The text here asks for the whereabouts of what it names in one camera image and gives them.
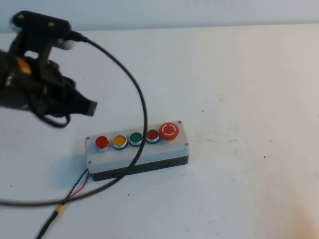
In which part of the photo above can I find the dark red flat push button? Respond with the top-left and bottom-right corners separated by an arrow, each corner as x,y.
145,129 -> 160,145

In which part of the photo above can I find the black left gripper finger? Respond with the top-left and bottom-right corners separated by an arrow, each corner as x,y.
58,98 -> 97,118
67,82 -> 99,111

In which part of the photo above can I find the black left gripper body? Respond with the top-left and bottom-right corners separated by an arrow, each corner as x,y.
7,51 -> 77,118

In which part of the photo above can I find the yellow push button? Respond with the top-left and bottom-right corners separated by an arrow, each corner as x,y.
112,134 -> 129,151

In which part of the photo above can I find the red illuminated push button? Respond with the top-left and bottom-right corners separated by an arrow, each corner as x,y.
95,135 -> 111,153

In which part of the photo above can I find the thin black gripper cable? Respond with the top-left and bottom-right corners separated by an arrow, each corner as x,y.
27,94 -> 71,129

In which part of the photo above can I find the red emergency stop mushroom button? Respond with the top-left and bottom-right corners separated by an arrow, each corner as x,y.
159,122 -> 180,141

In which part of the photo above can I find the green push button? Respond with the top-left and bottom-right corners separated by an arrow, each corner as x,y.
129,132 -> 145,148

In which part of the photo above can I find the thick black camera cable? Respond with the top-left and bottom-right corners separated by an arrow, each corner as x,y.
0,31 -> 148,207

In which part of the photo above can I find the black red power cable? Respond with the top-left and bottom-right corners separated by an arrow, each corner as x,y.
34,168 -> 91,239

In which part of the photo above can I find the grey button box black base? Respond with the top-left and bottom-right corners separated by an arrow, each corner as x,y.
85,120 -> 190,182

